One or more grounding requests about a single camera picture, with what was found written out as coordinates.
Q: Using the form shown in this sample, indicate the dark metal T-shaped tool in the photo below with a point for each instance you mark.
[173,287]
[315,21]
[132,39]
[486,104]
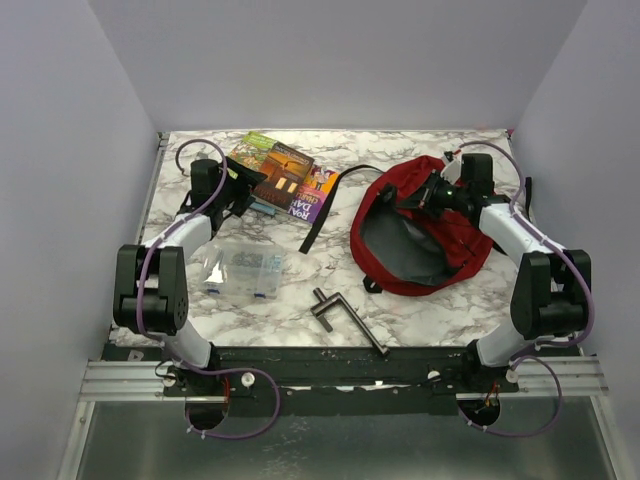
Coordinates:
[336,301]

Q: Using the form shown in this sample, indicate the dark brown novel book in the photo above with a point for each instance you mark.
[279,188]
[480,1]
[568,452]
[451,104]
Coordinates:
[286,170]

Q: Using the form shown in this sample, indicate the clear plastic bag of parts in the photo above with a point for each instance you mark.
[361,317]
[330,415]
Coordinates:
[236,269]

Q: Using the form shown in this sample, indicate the aluminium rail frame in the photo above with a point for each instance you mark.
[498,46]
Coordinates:
[129,428]

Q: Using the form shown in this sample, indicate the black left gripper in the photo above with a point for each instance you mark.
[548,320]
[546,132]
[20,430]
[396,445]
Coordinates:
[247,181]

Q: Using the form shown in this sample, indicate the red backpack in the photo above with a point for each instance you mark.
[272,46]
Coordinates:
[410,253]

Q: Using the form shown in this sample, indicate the green treehouse book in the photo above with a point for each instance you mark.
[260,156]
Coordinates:
[252,150]

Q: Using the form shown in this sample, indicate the light blue notebook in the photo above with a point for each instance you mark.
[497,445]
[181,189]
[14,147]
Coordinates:
[263,208]

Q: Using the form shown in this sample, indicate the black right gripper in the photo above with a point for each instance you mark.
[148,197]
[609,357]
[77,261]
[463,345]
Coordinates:
[425,199]

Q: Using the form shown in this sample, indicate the purple orange Roald Dahl book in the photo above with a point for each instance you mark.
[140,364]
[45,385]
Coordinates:
[312,194]

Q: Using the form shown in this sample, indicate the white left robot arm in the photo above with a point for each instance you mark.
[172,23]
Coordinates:
[151,288]

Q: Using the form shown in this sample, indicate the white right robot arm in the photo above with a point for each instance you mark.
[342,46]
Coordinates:
[551,304]

